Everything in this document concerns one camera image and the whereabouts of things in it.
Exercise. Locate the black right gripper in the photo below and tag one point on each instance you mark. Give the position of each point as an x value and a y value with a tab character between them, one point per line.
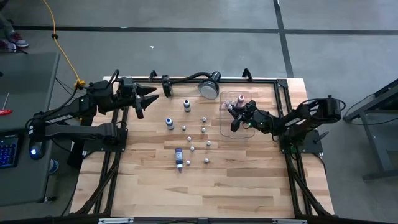
253	119

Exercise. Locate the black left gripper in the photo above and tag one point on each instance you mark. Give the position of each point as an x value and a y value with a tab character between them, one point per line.
127	91

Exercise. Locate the large blue colouring bottle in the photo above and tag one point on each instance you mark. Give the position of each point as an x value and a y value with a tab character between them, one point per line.
169	123

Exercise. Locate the large violet colouring bottle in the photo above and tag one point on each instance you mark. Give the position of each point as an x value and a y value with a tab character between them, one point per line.
178	155

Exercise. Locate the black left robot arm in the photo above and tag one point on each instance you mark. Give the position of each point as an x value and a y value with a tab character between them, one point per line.
71	109

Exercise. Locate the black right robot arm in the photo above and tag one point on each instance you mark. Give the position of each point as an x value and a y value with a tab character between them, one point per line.
311	113

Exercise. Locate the clear plastic bin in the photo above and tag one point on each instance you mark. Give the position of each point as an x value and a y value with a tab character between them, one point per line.
239	133

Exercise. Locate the round grey gooseneck lamp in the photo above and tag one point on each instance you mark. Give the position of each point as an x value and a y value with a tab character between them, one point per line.
209	90

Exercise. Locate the large black-tipped colouring bottle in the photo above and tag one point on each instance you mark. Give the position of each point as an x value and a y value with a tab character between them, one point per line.
186	104

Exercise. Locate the person's blue shoe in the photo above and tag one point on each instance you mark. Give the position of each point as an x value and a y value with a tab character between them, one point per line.
53	166

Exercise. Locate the grey desk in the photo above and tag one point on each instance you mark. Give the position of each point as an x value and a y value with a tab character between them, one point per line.
28	87

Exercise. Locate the black computer mouse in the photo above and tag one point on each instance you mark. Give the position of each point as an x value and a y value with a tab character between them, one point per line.
36	151

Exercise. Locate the person's red grey shoe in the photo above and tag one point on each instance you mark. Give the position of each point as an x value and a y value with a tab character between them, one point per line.
18	40
7	46

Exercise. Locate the grey metal table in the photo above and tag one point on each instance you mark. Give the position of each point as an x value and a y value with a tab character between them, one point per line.
374	146

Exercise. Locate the backlit black keyboard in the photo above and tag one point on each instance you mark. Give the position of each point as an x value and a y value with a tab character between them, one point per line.
7	152

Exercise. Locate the black metal table frame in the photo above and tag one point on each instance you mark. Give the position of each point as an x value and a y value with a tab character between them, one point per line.
248	81

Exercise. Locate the silver metal bracket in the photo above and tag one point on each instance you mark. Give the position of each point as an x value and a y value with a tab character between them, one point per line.
289	221
115	220

